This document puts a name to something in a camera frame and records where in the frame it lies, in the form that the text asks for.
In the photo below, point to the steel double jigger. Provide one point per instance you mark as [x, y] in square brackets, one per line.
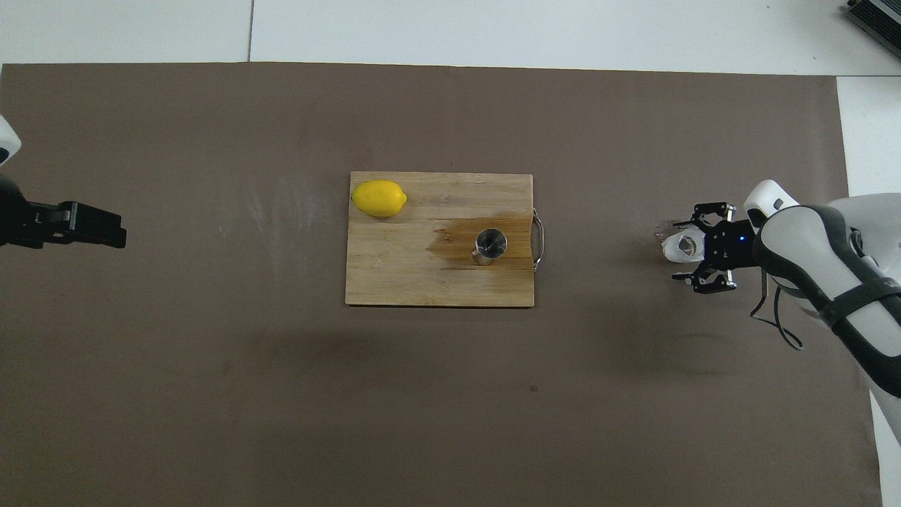
[490, 243]

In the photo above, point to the grey ribbed metal device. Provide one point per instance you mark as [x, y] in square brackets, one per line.
[880, 15]

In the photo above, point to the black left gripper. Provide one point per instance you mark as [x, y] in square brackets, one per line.
[10, 218]

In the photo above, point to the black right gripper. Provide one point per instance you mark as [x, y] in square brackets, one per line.
[732, 246]

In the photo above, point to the frosted clear glass cup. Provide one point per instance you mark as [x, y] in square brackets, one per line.
[674, 248]

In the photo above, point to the yellow lemon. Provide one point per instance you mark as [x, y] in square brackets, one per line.
[379, 198]

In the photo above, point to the brown paper table mat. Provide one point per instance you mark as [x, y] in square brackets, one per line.
[211, 387]

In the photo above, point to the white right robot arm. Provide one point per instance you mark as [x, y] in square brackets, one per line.
[845, 282]

